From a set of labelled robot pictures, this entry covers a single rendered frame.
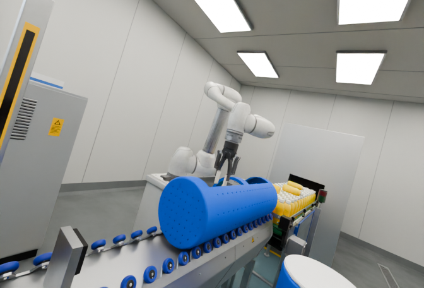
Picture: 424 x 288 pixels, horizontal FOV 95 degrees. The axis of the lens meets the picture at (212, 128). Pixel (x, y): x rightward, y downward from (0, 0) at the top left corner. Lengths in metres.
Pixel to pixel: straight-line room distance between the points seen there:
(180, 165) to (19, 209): 1.29
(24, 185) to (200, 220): 1.59
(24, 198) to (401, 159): 6.22
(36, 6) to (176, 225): 0.88
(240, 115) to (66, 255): 0.80
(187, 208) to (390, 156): 5.42
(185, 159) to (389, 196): 5.05
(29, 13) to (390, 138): 5.98
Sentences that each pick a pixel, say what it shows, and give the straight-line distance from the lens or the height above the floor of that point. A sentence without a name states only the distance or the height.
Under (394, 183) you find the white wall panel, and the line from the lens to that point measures 5.91.
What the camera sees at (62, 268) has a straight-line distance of 0.69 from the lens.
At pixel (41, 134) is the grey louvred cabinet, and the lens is 2.01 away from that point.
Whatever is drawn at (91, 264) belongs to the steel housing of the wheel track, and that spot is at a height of 0.93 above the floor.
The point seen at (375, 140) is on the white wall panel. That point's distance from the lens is 5.92.
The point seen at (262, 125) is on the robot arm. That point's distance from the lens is 1.06.
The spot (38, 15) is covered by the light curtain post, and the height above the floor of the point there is 1.63.
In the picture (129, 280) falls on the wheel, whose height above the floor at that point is 0.98.
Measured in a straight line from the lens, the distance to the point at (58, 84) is 2.15.
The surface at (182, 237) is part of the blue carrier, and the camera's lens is 0.90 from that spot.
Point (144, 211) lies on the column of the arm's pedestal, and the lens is 1.67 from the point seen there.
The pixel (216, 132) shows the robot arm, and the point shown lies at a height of 1.46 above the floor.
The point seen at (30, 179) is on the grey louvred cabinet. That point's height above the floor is 0.71.
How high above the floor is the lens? 1.43
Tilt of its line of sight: 2 degrees up
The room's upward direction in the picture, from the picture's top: 16 degrees clockwise
